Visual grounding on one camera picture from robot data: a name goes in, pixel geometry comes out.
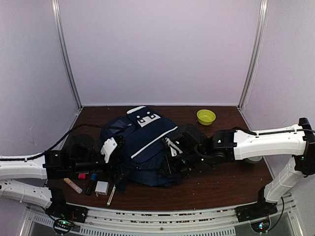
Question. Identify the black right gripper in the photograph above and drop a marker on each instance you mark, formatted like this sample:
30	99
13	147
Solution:
169	167

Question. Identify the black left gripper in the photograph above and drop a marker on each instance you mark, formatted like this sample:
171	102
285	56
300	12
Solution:
118	174

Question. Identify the navy blue student backpack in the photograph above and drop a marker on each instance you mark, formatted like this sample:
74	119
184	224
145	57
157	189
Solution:
143	130

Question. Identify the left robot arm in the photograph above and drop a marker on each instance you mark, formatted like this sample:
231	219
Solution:
79	156

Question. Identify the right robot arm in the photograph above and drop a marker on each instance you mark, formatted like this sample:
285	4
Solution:
189	147

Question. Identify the white power adapter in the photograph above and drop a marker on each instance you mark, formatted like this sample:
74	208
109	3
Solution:
101	188

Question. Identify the blue cap marker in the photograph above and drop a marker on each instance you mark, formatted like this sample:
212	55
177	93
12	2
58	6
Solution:
91	184

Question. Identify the lime green bowl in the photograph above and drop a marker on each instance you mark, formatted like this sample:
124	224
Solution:
206	117

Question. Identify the pink highlighter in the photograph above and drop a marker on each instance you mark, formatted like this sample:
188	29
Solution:
82	176

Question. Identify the beige highlighter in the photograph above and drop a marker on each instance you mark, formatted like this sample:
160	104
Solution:
75	187

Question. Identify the teal patterned ceramic bowl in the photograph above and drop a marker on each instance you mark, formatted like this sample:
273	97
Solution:
253	160

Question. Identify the aluminium frame post right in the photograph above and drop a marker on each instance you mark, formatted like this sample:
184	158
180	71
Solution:
257	45

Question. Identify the aluminium frame post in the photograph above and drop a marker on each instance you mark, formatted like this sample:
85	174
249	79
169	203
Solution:
257	45
64	52

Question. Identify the aluminium front rail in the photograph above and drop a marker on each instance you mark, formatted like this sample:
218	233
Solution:
221	221

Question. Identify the aluminium frame post left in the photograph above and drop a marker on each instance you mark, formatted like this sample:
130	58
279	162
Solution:
64	52

